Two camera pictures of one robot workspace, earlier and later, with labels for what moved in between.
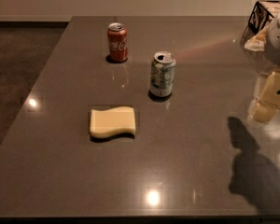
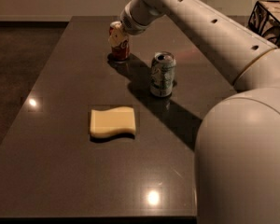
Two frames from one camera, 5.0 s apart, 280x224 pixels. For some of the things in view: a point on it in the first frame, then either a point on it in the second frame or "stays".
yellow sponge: x=104 y=123 stays
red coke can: x=118 y=41 stays
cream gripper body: x=279 y=42 to x=130 y=22
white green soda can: x=162 y=74 stays
